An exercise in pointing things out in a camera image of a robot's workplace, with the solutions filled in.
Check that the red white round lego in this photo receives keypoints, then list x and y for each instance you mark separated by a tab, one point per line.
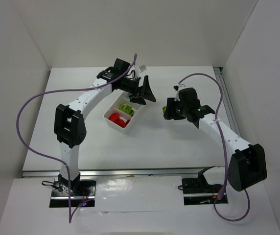
114	117

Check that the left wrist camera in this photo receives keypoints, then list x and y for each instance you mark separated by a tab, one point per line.
141	68

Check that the white divided sorting tray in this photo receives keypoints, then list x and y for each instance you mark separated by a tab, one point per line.
124	115

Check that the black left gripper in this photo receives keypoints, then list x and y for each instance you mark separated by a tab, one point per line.
139	88

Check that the aluminium front rail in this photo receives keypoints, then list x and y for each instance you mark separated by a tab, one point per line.
120	172

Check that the red curved lego brick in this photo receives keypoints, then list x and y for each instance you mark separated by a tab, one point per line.
122	123

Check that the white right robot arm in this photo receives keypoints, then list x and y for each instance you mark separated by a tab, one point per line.
246	162

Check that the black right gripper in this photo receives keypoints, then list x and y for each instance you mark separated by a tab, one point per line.
173	110

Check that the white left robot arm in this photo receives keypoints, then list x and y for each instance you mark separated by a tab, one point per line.
69	122

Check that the aluminium right side rail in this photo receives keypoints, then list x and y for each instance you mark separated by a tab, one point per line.
226	100

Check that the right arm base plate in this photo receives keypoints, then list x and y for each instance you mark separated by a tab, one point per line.
196	192

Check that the green lego brick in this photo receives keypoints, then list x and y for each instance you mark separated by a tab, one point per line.
124	108
129	110

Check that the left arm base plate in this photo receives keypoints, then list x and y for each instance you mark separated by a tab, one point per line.
84	193

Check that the aluminium rail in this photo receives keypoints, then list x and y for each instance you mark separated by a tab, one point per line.
120	172
226	100

